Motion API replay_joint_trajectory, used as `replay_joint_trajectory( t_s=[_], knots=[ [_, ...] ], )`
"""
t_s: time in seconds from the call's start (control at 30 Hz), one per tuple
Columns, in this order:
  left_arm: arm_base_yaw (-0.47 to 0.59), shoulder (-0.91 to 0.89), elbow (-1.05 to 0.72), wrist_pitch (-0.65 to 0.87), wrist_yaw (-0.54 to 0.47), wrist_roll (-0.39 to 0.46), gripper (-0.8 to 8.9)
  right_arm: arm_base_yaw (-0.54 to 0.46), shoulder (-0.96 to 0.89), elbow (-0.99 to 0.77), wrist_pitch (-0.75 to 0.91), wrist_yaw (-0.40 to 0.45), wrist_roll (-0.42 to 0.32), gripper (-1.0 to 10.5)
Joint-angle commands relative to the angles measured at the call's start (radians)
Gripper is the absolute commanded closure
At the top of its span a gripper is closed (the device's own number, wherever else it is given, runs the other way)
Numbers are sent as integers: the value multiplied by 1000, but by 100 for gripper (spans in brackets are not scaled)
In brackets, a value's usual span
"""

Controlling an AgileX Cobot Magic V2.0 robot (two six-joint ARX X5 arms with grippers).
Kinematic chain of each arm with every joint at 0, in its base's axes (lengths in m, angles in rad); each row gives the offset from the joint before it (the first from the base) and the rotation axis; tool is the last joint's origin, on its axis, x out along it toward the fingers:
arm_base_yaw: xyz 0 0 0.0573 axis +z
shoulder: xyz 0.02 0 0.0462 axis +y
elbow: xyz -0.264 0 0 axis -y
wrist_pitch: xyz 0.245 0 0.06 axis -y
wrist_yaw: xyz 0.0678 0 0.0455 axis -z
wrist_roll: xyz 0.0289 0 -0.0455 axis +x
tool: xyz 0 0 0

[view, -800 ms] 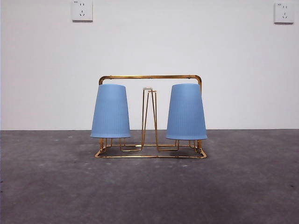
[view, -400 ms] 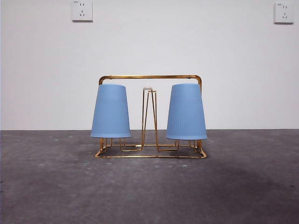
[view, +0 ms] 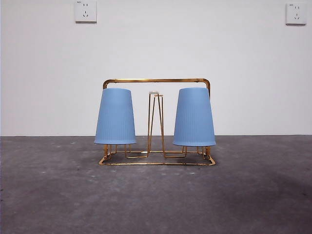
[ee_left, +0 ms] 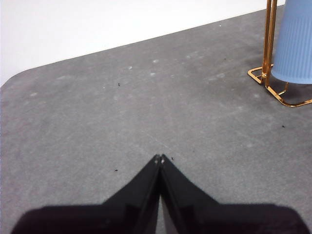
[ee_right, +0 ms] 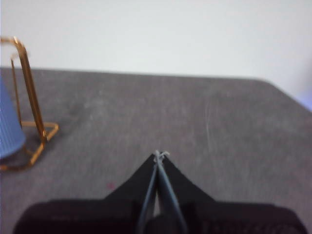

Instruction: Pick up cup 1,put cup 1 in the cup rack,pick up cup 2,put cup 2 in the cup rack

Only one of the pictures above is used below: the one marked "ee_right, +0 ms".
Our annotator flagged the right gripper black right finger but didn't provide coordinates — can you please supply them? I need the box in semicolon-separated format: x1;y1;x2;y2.
157;151;311;234

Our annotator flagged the blue ribbed plastic cup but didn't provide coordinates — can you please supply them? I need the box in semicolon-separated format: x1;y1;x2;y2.
0;73;26;159

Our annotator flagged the gold wire cup rack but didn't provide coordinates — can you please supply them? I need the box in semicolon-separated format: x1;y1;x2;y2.
0;36;60;171

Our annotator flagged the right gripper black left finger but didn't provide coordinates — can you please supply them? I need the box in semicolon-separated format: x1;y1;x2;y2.
12;152;159;234

